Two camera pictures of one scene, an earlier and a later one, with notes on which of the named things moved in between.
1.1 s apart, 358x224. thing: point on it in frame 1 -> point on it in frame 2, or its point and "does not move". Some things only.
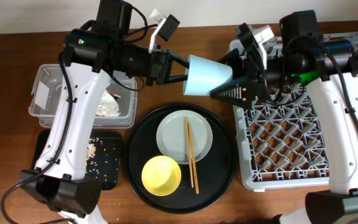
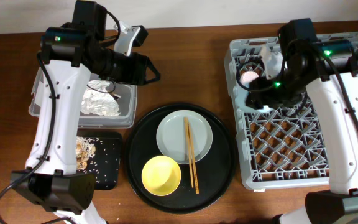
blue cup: (204, 75) -> (266, 109)
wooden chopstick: (193, 158) does not move
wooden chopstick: (189, 152) does not move
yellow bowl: (161, 175) does not move
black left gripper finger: (176, 78) -> (146, 63)
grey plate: (171, 138) does not move
